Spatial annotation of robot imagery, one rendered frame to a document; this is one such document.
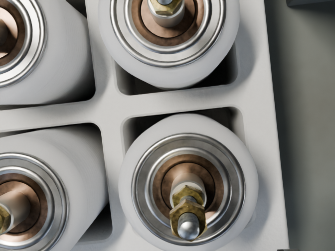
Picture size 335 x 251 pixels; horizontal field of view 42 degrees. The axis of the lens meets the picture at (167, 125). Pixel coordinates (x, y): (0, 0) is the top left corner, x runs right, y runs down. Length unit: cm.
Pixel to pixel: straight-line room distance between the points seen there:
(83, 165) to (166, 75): 9
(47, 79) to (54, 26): 4
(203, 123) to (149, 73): 5
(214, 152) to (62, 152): 10
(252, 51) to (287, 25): 20
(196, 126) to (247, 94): 8
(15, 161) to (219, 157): 14
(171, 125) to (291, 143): 29
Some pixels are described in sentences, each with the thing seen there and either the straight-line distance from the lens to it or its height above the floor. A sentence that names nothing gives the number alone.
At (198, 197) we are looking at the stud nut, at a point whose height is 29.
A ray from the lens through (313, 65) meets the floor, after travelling 56.
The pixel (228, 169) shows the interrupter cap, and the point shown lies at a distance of 29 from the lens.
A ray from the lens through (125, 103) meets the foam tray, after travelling 36.
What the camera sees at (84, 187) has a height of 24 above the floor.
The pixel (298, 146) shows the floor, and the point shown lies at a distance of 56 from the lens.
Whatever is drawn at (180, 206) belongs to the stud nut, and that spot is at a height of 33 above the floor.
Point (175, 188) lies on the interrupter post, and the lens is 26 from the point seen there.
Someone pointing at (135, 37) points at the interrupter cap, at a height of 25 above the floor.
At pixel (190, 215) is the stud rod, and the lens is 21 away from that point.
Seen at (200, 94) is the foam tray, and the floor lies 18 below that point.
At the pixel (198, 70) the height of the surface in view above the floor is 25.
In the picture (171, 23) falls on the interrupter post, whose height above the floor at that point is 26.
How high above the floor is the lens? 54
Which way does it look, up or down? 86 degrees down
